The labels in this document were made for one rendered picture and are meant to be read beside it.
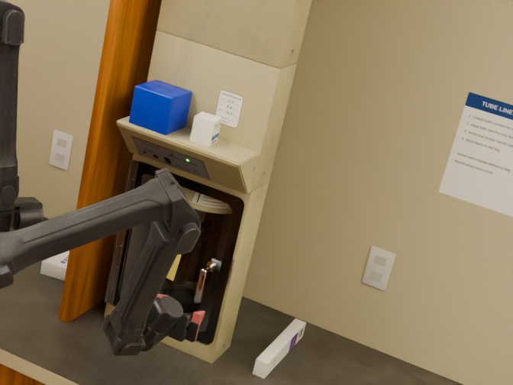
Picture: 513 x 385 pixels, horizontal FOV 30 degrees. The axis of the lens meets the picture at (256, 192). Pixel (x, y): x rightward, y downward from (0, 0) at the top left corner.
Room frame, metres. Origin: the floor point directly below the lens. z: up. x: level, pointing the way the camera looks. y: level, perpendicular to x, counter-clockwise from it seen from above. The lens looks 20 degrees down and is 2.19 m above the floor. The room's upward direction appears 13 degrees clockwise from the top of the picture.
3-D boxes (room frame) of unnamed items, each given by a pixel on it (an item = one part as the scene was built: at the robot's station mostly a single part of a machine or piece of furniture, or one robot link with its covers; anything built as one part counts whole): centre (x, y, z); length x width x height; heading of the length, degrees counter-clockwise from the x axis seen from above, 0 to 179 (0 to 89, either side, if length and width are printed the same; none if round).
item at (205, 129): (2.08, 0.14, 1.54); 0.05 x 0.05 x 0.06; 77
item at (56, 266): (2.40, 0.44, 0.96); 0.16 x 0.12 x 0.04; 83
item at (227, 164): (2.09, 0.18, 1.46); 0.32 x 0.11 x 0.10; 71
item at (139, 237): (2.14, 0.17, 1.19); 0.30 x 0.01 x 0.40; 71
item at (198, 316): (1.92, 0.08, 1.15); 0.09 x 0.07 x 0.07; 161
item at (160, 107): (2.12, 0.26, 1.56); 0.10 x 0.10 x 0.09; 71
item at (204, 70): (2.26, 0.12, 1.33); 0.32 x 0.25 x 0.77; 71
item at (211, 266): (2.08, 0.07, 1.17); 0.05 x 0.03 x 0.10; 161
